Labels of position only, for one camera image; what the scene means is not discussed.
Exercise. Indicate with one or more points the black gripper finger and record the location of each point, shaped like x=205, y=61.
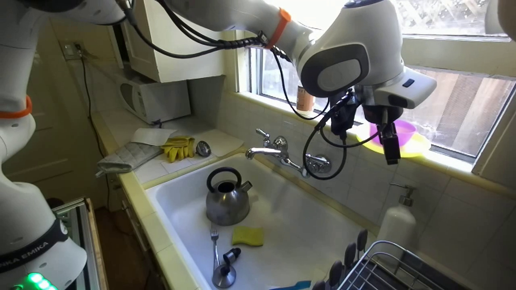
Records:
x=388, y=144
x=397, y=147

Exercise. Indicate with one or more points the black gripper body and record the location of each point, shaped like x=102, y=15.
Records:
x=384, y=115

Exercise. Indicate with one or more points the purple bowl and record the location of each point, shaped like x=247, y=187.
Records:
x=407, y=131

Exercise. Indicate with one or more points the yellow plate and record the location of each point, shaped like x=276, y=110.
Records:
x=417, y=148

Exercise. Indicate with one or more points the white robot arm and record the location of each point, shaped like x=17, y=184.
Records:
x=344, y=32

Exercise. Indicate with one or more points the dark dish drying rack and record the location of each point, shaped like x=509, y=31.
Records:
x=425, y=276

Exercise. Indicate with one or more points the white soap dispenser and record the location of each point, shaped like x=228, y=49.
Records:
x=397, y=226

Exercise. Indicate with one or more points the pump bottle with orange liquid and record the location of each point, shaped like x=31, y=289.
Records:
x=305, y=102

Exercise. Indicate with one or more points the white kitchen sink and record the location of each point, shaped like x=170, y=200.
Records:
x=301, y=214

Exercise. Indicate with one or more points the yellow sponge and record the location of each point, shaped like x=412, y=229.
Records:
x=247, y=235

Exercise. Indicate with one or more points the blue plastic utensil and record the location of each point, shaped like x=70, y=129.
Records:
x=296, y=285

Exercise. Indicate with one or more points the yellow cloth on counter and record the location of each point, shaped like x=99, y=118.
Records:
x=180, y=147

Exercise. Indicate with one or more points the white cabinet door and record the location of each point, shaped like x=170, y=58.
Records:
x=178, y=66

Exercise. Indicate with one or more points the white paper sheet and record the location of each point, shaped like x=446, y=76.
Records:
x=154, y=136

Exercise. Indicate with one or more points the gray folded towel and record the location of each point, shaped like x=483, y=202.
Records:
x=130, y=155

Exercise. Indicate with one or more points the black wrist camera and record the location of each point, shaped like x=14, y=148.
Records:
x=344, y=115

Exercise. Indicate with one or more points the cream window frame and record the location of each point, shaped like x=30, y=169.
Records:
x=462, y=53

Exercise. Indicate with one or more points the chrome wall faucet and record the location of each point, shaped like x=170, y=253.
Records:
x=263, y=152

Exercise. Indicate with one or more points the wall power outlet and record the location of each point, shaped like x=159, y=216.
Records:
x=70, y=50

